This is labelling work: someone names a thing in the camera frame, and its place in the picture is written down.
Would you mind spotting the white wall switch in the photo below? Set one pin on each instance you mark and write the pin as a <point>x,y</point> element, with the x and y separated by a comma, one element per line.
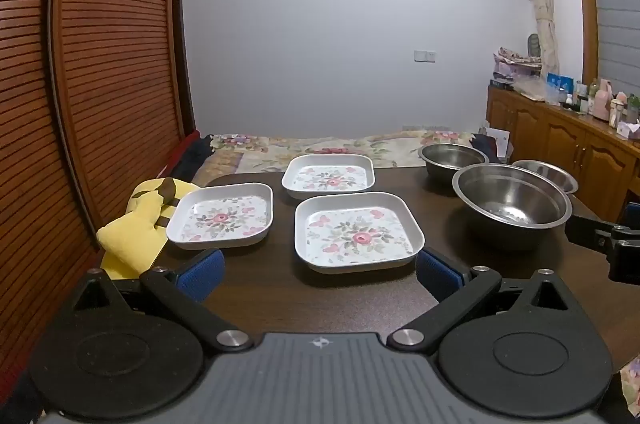
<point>425,56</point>

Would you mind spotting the white paper envelope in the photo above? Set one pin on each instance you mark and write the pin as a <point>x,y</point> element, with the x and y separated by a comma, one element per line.
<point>500,139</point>

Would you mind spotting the floral cloth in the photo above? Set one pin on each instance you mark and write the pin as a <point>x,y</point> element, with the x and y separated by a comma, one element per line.
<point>631,381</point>

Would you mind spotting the brown louvered wardrobe door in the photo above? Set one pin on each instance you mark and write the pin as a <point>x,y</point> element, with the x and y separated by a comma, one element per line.
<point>25,154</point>
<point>120,54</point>

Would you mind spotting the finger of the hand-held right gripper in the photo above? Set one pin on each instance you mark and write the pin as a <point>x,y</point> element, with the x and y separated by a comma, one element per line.
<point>590,234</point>
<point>634,214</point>

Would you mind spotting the dark blue cloth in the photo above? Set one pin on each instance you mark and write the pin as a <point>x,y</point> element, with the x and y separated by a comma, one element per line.
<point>482,146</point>

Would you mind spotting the green bottle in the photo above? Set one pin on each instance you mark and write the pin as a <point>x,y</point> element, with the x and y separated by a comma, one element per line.
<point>633,106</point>

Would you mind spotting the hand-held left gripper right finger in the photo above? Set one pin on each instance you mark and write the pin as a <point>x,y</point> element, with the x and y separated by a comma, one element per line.
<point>436,276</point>

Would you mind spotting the medium steel bowl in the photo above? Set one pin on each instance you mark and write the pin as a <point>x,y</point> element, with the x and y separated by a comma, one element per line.
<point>450,159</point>

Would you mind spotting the blue box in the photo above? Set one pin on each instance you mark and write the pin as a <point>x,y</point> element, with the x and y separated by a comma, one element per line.
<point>560,81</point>

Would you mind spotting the red and black clothing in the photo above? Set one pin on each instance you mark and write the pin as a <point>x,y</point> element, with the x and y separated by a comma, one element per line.
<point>187,156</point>

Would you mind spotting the wooden cabinet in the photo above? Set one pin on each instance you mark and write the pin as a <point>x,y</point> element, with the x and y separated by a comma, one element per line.
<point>565,144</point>

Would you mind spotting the large steel bowl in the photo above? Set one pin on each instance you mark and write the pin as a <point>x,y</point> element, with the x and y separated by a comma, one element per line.
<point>510,209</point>

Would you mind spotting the pile of papers and bags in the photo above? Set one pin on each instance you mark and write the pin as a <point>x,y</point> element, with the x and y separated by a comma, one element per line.
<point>515,64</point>

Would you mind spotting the yellow plush toy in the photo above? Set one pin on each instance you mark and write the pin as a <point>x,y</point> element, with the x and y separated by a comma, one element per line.
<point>135,229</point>

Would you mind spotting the clear plastic bag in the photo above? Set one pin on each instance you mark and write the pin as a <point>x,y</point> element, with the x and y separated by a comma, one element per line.
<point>535,89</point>

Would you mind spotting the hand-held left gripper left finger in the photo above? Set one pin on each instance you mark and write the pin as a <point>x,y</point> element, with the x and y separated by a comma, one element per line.
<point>202,276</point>

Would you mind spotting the pink jug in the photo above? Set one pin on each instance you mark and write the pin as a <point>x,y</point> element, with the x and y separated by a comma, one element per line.
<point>604,101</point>

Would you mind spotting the small steel bowl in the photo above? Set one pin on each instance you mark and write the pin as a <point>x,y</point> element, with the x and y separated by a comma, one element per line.
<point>547,174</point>

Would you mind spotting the floral square white plate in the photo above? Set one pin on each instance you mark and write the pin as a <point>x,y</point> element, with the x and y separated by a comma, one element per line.
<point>220,219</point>
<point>327,178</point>
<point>357,234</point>

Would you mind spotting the floral bed blanket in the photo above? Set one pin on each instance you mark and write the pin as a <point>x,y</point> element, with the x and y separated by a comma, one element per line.
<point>350,146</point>

